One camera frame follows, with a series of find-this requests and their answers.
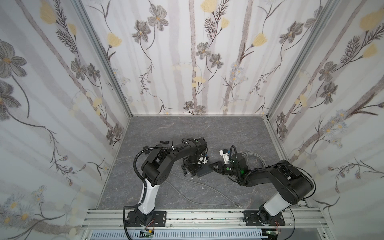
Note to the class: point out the aluminium mounting rail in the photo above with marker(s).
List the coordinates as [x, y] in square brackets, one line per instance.
[205, 219]

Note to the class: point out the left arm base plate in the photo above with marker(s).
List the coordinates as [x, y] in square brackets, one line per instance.
[157, 219]

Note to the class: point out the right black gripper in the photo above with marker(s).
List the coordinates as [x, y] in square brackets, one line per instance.
[223, 168]

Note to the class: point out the black power adapter with cable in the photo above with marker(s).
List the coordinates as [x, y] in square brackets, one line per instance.
[186, 172]

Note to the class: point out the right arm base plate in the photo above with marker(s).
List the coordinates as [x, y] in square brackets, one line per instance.
[255, 218]

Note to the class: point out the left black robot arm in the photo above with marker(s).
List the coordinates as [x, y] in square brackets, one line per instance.
[153, 166]

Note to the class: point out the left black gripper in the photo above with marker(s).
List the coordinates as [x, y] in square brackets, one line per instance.
[195, 167]

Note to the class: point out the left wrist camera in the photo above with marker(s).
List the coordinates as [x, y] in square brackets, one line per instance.
[203, 159]

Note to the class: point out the white slotted cable duct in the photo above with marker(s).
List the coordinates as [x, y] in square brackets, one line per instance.
[207, 234]

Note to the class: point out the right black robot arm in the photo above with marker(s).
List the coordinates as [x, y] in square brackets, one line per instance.
[249, 169]

